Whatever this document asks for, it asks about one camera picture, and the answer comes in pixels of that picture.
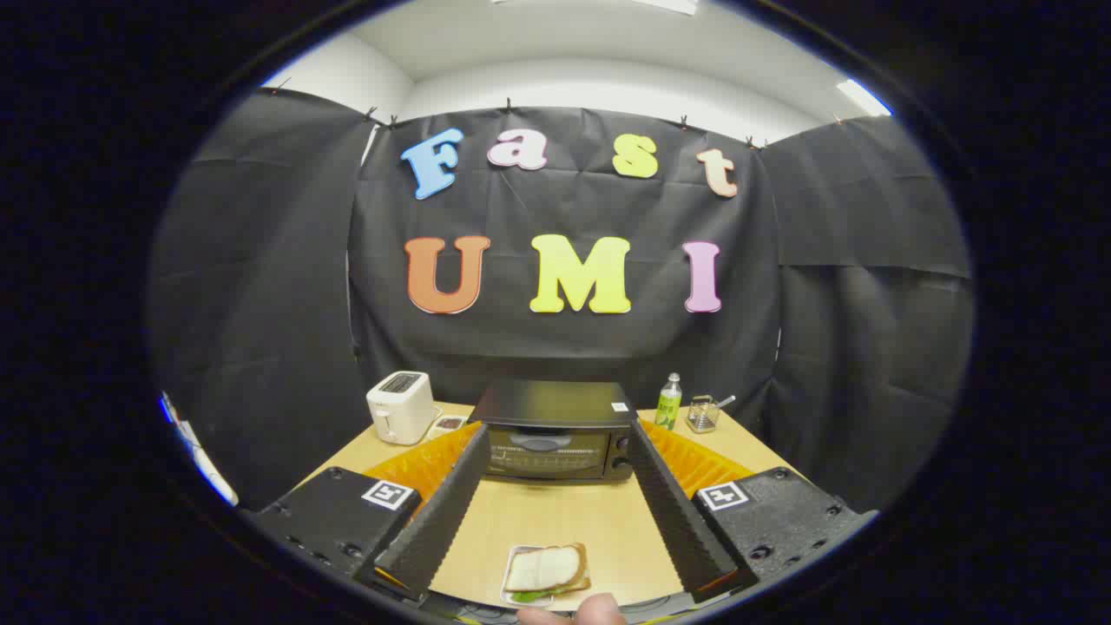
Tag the green label drink bottle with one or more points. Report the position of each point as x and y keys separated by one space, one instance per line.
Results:
x=668 y=408

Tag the small plate with food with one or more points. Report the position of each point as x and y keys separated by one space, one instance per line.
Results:
x=448 y=424

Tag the white bread sandwich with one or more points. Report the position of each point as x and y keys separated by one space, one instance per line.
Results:
x=545 y=569

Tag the black toaster oven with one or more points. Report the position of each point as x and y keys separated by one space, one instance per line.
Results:
x=555 y=404

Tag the ceiling light panel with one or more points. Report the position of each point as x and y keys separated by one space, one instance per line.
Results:
x=864 y=97

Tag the small white tray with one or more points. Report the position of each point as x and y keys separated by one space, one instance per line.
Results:
x=506 y=592

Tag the white pop-up toaster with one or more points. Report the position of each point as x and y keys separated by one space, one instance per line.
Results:
x=399 y=412

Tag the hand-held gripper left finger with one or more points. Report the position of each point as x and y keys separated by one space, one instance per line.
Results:
x=438 y=512

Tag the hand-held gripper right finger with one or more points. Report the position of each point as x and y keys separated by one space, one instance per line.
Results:
x=673 y=512

